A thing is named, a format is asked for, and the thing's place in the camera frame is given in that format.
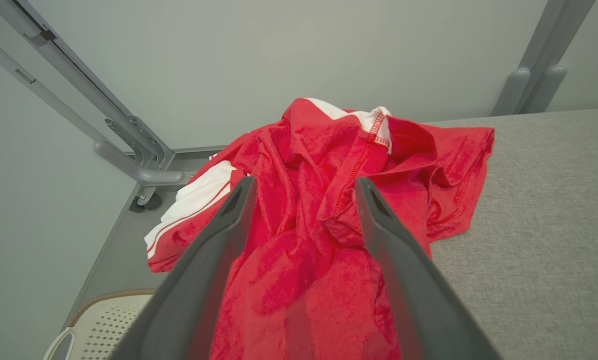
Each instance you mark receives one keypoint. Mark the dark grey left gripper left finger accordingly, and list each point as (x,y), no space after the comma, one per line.
(199,280)

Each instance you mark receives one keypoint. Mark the grey curved metal tube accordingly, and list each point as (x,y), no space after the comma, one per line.
(139,174)

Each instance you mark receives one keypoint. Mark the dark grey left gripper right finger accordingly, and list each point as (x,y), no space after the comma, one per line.
(408,290)

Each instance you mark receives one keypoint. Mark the cream perforated laundry basket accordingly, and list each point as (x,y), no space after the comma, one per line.
(104,325)

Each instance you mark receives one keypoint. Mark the grey fabric sofa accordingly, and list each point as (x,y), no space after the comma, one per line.
(538,225)

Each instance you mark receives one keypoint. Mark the grey flat metal rail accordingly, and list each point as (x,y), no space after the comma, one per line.
(86,77)

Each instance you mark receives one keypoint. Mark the grey metal frame post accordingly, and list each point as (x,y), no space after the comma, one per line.
(553,40)

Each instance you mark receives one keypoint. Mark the red and white shirt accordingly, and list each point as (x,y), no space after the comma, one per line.
(298,200)

